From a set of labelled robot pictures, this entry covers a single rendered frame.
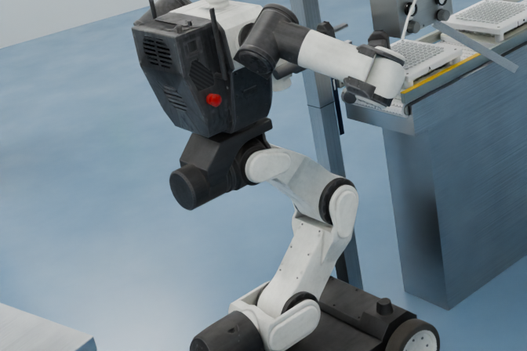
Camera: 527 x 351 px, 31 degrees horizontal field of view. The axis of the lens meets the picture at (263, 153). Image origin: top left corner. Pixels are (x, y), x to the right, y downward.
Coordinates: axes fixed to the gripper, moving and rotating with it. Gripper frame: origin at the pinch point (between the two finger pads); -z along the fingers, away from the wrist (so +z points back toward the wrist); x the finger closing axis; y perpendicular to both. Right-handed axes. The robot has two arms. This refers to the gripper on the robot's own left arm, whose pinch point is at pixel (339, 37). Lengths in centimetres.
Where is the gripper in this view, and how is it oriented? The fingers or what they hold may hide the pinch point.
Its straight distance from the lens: 276.4
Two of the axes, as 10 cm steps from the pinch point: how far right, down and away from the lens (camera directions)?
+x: 2.5, 8.7, 4.2
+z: -8.3, 4.2, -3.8
